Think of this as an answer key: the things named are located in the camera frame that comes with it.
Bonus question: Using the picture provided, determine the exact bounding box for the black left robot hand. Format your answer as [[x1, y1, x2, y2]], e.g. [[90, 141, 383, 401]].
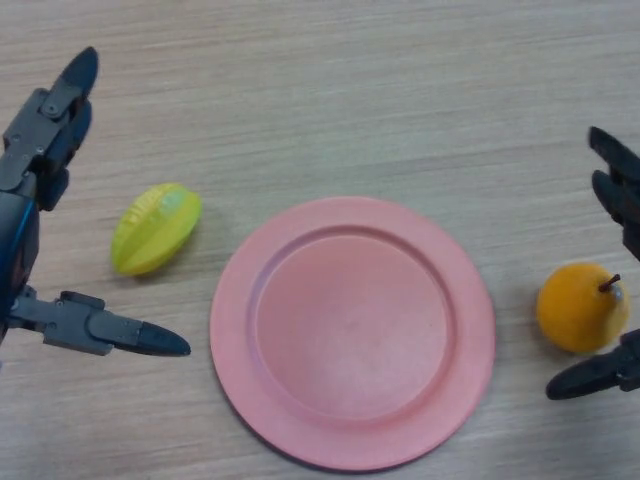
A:
[[0, 46, 192, 359]]

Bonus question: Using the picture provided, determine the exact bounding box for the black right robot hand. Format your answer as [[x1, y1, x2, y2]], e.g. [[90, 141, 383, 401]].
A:
[[545, 125, 640, 401]]

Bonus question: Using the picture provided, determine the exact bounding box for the yellow orange pear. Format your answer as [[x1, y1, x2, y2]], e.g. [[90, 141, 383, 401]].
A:
[[536, 262, 632, 355]]

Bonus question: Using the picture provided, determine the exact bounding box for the pink round plate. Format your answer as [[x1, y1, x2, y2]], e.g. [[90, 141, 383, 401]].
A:
[[209, 195, 497, 473]]

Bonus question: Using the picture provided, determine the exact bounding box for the yellow green starfruit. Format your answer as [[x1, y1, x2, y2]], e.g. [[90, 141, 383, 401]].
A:
[[110, 182, 204, 277]]

